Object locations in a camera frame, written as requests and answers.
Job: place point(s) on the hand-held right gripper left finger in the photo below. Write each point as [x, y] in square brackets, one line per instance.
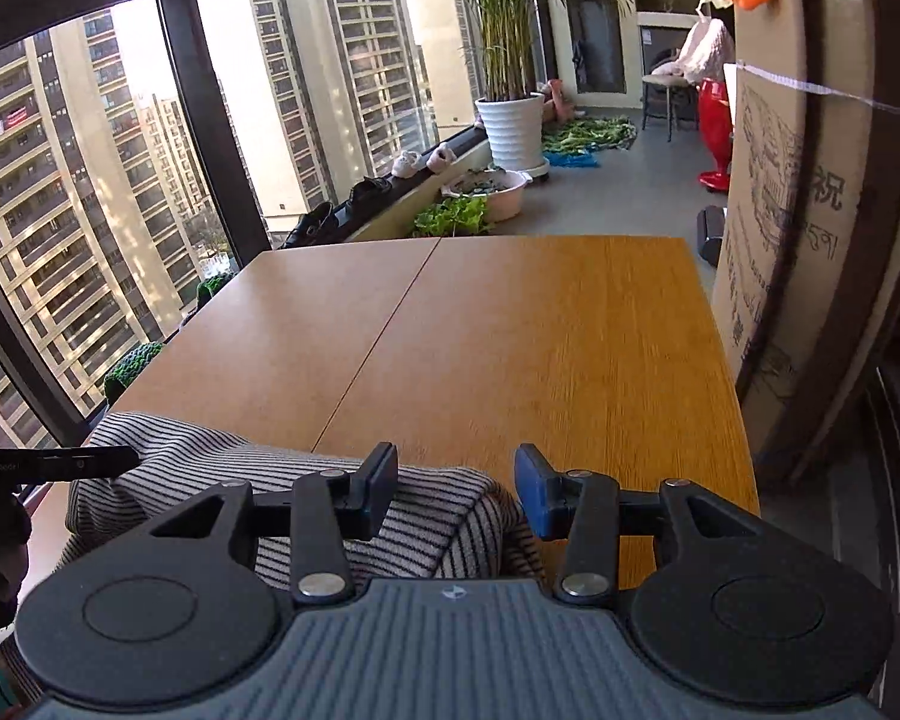
[381, 491]

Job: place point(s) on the black framed cabinet door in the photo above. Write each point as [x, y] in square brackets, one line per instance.
[598, 41]

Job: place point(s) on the pink fuzzy slipper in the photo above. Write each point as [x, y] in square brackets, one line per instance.
[406, 163]
[441, 157]

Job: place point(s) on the pink plastic basin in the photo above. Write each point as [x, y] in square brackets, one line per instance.
[506, 199]

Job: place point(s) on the pile of green vegetables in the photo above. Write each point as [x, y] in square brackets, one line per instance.
[592, 133]

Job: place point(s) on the dark metal chair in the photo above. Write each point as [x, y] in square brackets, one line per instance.
[671, 101]

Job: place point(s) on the grey striped knit garment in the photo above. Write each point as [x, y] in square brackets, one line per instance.
[435, 510]

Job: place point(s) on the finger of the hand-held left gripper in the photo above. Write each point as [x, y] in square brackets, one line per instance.
[82, 463]

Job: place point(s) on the potted palm in white pot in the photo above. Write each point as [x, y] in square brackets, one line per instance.
[510, 131]

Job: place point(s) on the red goblet-shaped vase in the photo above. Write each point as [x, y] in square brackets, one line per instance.
[716, 135]

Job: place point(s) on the green knitted shoe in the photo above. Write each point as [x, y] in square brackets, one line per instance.
[131, 371]
[214, 292]

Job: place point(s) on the black box-shaped object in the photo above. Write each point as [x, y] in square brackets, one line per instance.
[710, 236]

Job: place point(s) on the bunch of green lettuce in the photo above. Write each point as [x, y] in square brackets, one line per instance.
[454, 216]

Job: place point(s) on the black window frame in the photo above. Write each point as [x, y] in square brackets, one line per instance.
[195, 90]

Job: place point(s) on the pink plush toy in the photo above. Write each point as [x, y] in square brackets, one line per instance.
[559, 99]

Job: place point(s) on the blue plastic bag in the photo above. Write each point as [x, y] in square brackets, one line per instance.
[570, 160]

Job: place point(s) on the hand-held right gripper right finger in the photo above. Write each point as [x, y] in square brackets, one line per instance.
[532, 495]

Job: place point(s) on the large printed cardboard box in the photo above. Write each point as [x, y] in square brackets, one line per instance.
[795, 240]

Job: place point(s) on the black leather shoe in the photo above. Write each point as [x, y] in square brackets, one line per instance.
[367, 195]
[311, 225]

